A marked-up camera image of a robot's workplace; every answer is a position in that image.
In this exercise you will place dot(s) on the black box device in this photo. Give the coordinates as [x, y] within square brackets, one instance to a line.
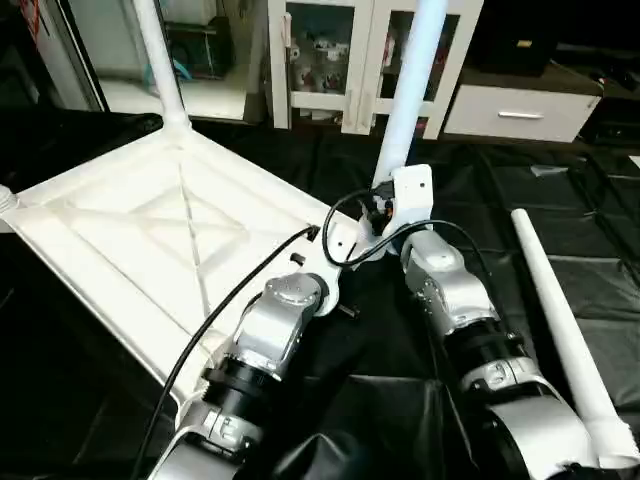
[515, 35]

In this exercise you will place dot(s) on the blue plastic stool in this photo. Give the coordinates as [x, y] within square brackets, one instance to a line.
[182, 72]

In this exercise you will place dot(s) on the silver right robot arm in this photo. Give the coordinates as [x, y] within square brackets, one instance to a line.
[470, 330]

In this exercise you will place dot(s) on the white glass door cabinet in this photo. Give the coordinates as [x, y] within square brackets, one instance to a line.
[340, 60]

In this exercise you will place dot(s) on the white drawer unit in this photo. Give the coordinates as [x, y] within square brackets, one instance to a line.
[520, 112]

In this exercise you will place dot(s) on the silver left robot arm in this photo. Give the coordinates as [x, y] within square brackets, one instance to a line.
[260, 350]

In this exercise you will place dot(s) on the white plastic table top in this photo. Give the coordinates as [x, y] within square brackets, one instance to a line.
[150, 230]

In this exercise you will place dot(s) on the grey metal frame post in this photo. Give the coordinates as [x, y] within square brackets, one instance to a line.
[82, 50]

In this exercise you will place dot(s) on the white plastic table leg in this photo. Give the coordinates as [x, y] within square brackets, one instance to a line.
[160, 60]
[560, 310]
[410, 90]

